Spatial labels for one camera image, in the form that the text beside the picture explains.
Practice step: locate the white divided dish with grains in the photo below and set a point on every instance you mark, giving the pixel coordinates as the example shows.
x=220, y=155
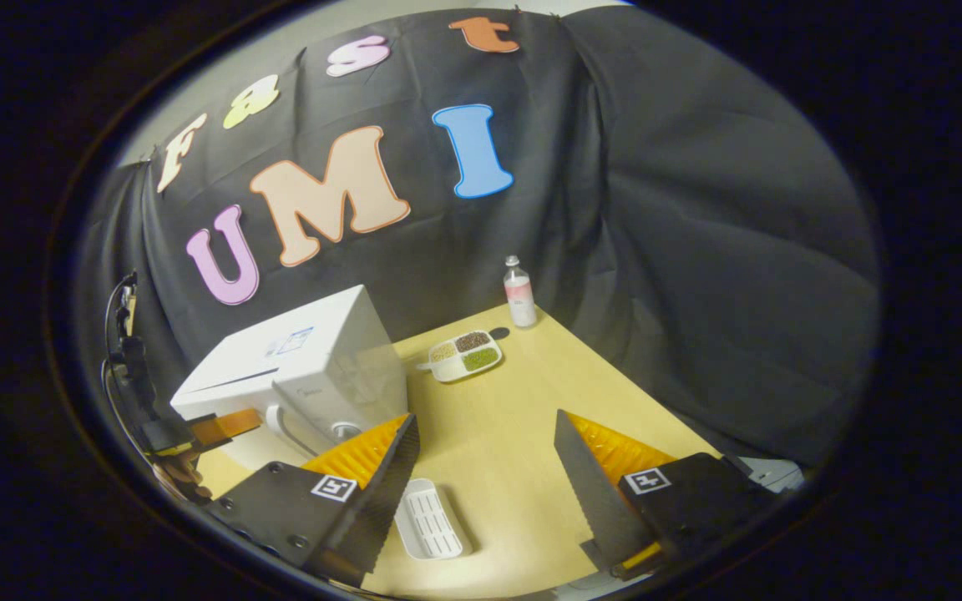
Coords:
x=464, y=357

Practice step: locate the white plastic tray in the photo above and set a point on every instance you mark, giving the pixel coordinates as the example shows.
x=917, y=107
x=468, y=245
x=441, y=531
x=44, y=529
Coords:
x=431, y=522

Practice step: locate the white microwave oven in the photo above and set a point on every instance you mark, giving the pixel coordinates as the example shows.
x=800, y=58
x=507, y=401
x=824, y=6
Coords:
x=306, y=351

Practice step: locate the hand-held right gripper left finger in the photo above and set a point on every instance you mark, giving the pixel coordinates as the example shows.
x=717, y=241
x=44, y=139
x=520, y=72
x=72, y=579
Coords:
x=385, y=501

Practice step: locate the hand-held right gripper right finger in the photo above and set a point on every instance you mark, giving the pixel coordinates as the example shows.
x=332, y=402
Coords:
x=594, y=501

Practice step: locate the black backdrop cloth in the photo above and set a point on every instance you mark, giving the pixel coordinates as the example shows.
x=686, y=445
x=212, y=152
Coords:
x=698, y=209

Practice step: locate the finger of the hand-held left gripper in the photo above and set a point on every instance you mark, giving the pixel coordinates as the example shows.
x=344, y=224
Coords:
x=230, y=426

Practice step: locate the small black round lid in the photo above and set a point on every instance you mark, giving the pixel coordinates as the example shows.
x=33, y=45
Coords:
x=499, y=333

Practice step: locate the small clear plastic bottle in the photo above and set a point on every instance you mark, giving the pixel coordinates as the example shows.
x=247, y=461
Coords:
x=520, y=296

